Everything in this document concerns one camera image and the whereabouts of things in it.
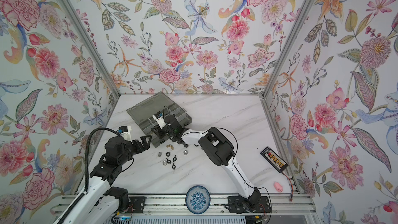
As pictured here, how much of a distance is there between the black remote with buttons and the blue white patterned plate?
40cm

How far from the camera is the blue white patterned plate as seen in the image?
74 centimetres

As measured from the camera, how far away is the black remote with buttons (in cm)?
87
